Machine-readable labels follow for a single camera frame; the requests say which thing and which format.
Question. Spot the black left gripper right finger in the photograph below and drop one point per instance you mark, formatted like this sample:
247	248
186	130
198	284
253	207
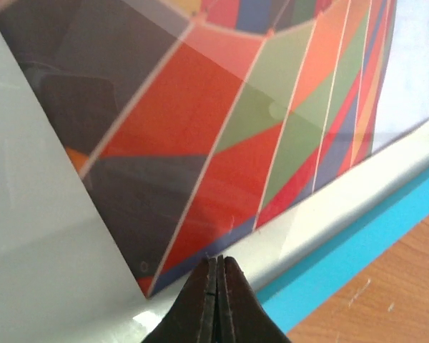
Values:
240	316

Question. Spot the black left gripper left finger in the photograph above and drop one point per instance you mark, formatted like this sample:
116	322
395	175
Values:
191	318

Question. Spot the blue wooden picture frame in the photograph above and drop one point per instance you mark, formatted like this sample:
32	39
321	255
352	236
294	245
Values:
68	281

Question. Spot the hot air balloon photo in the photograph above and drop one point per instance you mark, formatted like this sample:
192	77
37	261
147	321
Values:
188	125

